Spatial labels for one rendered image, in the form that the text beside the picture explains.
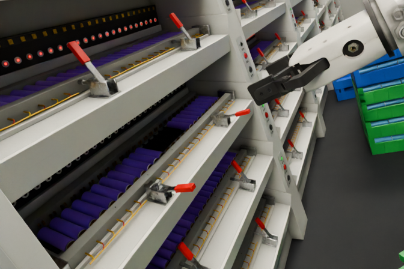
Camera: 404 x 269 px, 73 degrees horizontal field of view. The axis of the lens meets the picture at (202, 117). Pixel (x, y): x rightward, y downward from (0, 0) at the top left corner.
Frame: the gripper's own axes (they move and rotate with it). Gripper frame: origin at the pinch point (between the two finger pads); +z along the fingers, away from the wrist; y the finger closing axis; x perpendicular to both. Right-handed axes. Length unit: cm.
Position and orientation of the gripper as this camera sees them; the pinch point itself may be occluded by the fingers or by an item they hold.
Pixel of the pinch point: (267, 81)
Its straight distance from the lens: 42.7
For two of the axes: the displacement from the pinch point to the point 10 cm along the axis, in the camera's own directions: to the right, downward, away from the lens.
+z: -7.1, 3.4, 6.1
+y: 4.5, -4.5, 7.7
